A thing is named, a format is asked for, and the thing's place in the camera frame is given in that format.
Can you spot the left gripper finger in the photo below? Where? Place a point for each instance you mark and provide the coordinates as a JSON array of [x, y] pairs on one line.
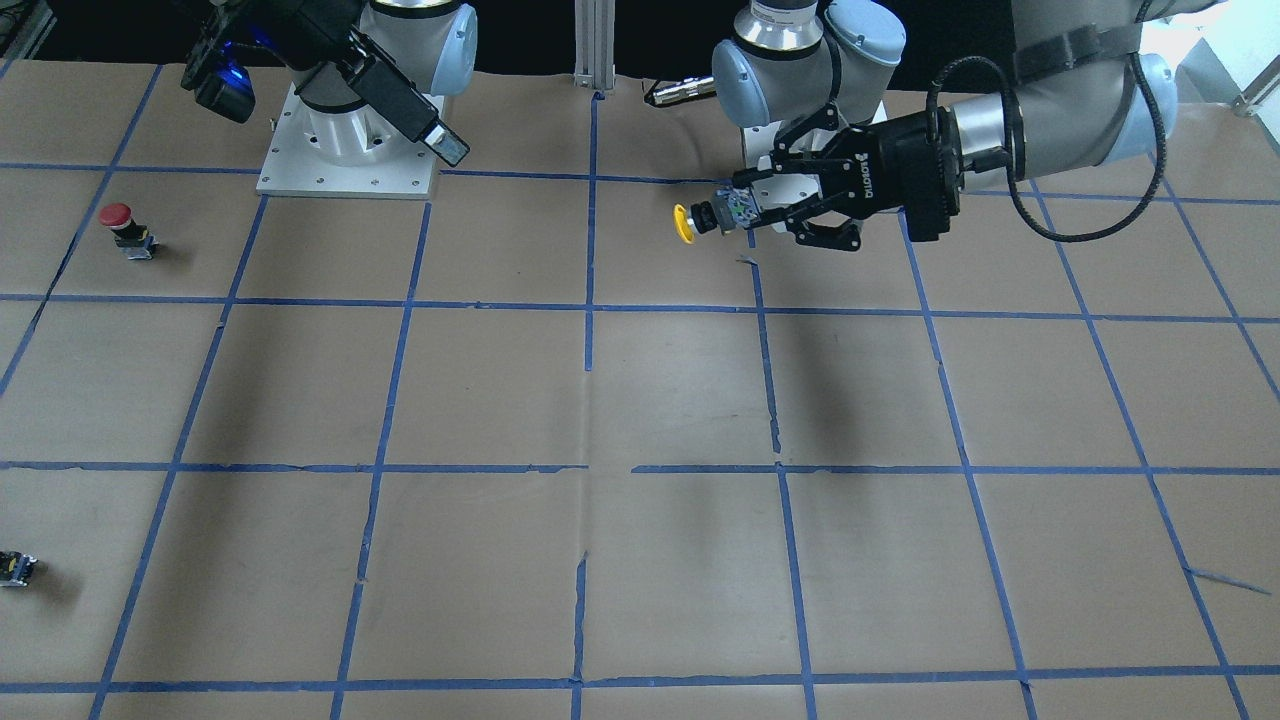
[[798, 218], [813, 142]]

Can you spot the aluminium frame post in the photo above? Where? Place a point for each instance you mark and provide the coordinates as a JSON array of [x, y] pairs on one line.
[[593, 28]]

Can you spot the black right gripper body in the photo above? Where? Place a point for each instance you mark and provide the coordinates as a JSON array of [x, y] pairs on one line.
[[312, 22]]

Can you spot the red push button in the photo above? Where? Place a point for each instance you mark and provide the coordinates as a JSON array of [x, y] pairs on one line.
[[135, 240]]

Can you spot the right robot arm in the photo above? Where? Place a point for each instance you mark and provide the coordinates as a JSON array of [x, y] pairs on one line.
[[392, 57]]

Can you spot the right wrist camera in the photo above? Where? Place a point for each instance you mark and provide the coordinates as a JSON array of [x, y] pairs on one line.
[[218, 82]]

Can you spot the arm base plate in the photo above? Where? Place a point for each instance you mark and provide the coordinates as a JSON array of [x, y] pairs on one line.
[[843, 168], [353, 155]]

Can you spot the yellow push button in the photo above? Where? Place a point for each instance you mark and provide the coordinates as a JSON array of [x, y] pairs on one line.
[[730, 209]]

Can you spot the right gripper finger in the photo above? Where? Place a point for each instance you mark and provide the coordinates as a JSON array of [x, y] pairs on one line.
[[375, 77]]

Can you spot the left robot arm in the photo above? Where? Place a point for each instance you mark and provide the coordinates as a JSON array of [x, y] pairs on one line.
[[811, 77]]

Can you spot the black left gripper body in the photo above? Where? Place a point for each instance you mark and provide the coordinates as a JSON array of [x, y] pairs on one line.
[[893, 158]]

